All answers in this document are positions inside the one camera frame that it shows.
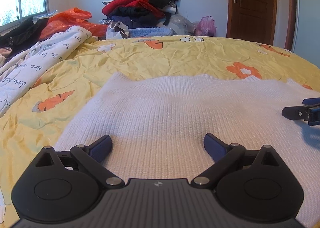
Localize brown wooden door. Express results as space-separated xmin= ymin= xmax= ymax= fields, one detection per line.
xmin=228 ymin=0 xmax=278 ymax=45

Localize brown wooden door frame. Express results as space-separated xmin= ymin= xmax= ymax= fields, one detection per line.
xmin=226 ymin=0 xmax=297 ymax=52

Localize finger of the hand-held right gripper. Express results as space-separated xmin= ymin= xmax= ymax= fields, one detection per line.
xmin=282 ymin=105 xmax=311 ymax=121
xmin=302 ymin=97 xmax=320 ymax=106

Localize light blue knit cloth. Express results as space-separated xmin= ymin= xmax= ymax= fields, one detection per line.
xmin=128 ymin=26 xmax=173 ymax=38

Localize clear plastic bag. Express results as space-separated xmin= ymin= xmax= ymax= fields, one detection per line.
xmin=167 ymin=14 xmax=197 ymax=36

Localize yellow carrot print bedsheet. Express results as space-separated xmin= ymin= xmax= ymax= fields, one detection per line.
xmin=0 ymin=35 xmax=320 ymax=228

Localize black clothes by window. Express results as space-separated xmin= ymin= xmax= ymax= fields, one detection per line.
xmin=0 ymin=15 xmax=49 ymax=49

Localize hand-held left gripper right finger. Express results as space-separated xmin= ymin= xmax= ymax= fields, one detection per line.
xmin=191 ymin=133 xmax=284 ymax=189

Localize white knit sweater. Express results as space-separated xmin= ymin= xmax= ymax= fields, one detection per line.
xmin=53 ymin=72 xmax=320 ymax=228

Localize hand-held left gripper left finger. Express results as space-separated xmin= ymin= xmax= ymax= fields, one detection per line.
xmin=34 ymin=134 xmax=125 ymax=189

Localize pink plastic bag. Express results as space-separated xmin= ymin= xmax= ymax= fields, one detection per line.
xmin=195 ymin=15 xmax=217 ymax=37

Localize white script print quilt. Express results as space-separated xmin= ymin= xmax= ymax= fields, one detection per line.
xmin=0 ymin=25 xmax=93 ymax=119

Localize orange plastic bag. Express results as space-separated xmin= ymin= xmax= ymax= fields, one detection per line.
xmin=38 ymin=7 xmax=109 ymax=41

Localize pile of dark and red clothes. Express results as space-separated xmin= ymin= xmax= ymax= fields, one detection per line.
xmin=101 ymin=0 xmax=181 ymax=29

